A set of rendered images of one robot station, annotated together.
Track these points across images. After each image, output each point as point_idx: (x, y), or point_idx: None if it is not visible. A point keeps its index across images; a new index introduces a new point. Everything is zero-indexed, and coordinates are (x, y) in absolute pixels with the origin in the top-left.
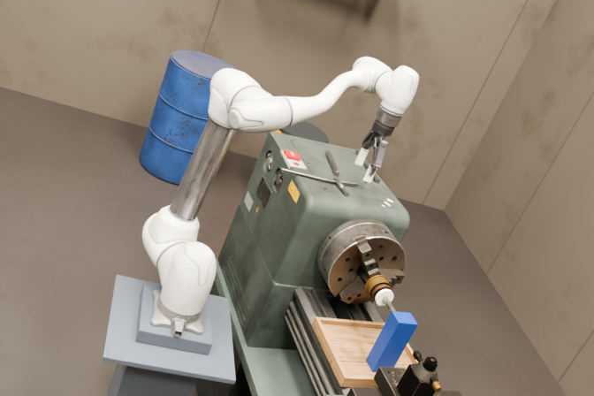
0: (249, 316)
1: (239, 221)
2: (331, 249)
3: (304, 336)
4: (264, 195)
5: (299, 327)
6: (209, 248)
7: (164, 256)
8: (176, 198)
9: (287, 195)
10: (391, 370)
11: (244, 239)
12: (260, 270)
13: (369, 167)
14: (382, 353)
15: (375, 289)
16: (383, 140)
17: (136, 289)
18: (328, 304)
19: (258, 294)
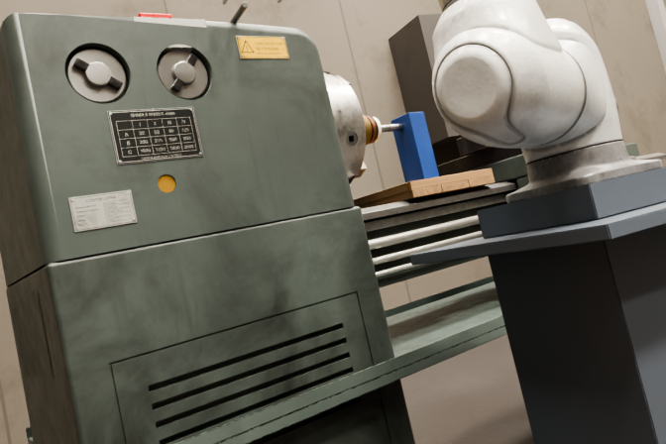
0: (355, 329)
1: (106, 288)
2: (341, 100)
3: (408, 234)
4: (169, 134)
5: (390, 242)
6: None
7: (580, 56)
8: None
9: (252, 67)
10: None
11: (182, 280)
12: (304, 242)
13: None
14: (434, 158)
15: (372, 121)
16: None
17: (592, 222)
18: None
19: (341, 273)
